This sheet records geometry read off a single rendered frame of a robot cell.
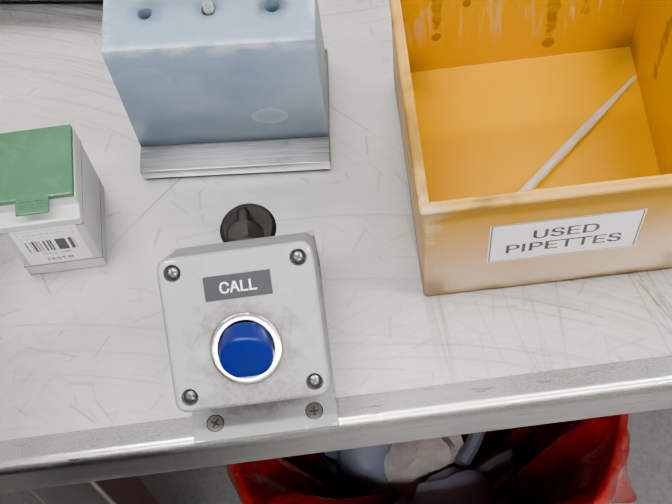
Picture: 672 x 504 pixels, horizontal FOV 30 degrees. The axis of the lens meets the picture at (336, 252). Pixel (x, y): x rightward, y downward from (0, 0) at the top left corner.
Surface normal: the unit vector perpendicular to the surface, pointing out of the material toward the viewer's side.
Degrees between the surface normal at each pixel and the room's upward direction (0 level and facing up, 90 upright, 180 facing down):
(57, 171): 0
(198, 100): 90
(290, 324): 30
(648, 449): 0
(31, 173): 0
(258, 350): 60
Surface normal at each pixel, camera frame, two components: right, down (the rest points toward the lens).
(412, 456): -0.50, -0.32
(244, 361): 0.06, 0.57
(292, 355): 0.00, 0.09
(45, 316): -0.07, -0.41
